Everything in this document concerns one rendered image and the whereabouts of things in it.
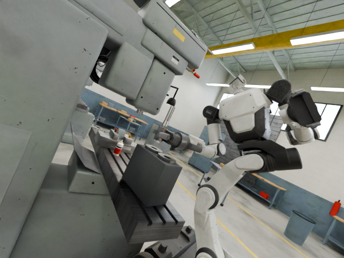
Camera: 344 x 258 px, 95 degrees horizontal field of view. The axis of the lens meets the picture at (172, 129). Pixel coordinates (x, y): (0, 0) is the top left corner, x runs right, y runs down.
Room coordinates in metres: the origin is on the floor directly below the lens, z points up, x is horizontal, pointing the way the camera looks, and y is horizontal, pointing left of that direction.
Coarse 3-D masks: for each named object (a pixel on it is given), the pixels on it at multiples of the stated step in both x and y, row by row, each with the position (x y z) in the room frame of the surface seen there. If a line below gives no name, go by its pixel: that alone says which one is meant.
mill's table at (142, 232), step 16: (96, 128) 1.52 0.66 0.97; (112, 160) 0.93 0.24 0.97; (128, 160) 1.05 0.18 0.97; (112, 176) 0.78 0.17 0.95; (112, 192) 0.72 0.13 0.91; (128, 192) 0.66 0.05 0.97; (128, 208) 0.58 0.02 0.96; (144, 208) 0.60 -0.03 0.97; (160, 208) 0.65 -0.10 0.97; (128, 224) 0.54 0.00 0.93; (144, 224) 0.53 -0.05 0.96; (160, 224) 0.57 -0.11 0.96; (176, 224) 0.62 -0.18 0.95; (128, 240) 0.51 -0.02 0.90; (144, 240) 0.55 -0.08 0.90; (160, 240) 0.59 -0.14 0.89
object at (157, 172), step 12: (132, 156) 0.76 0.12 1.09; (144, 156) 0.70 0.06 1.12; (156, 156) 0.68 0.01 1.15; (168, 156) 0.73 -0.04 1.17; (132, 168) 0.73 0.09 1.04; (144, 168) 0.68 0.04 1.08; (156, 168) 0.64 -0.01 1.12; (168, 168) 0.64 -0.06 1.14; (180, 168) 0.69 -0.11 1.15; (132, 180) 0.71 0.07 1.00; (144, 180) 0.66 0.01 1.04; (156, 180) 0.62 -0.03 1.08; (168, 180) 0.66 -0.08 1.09; (144, 192) 0.64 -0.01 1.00; (156, 192) 0.63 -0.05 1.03; (168, 192) 0.69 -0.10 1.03; (144, 204) 0.63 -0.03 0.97; (156, 204) 0.66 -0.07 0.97
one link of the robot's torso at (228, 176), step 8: (232, 160) 0.92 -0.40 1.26; (240, 160) 0.89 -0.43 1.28; (248, 160) 0.87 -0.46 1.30; (256, 160) 0.85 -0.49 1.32; (224, 168) 0.94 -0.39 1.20; (232, 168) 0.91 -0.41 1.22; (240, 168) 0.88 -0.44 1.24; (248, 168) 0.86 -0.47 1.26; (256, 168) 0.84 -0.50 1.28; (216, 176) 0.97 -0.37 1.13; (224, 176) 0.95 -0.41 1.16; (232, 176) 0.91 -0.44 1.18; (240, 176) 0.93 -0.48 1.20; (208, 184) 0.98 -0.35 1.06; (216, 184) 0.96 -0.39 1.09; (224, 184) 0.94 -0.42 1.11; (232, 184) 0.92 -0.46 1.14; (216, 192) 0.94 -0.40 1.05; (224, 192) 0.93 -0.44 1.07; (216, 200) 0.92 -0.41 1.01
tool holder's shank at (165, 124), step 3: (171, 108) 0.76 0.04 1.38; (174, 108) 0.76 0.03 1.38; (168, 111) 0.76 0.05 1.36; (171, 111) 0.76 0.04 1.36; (168, 114) 0.76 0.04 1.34; (171, 114) 0.76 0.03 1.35; (168, 117) 0.76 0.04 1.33; (165, 120) 0.76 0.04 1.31; (168, 120) 0.76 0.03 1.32; (162, 123) 0.76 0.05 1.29; (165, 123) 0.75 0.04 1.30; (162, 126) 0.76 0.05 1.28; (165, 126) 0.76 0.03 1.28
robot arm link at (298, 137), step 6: (288, 132) 0.87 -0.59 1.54; (294, 132) 0.78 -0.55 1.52; (300, 132) 0.74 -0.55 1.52; (306, 132) 0.73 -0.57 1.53; (312, 132) 0.76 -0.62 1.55; (294, 138) 0.83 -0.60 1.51; (300, 138) 0.78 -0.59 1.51; (306, 138) 0.76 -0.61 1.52; (312, 138) 0.79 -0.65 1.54; (294, 144) 0.85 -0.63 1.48; (300, 144) 0.83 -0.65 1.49
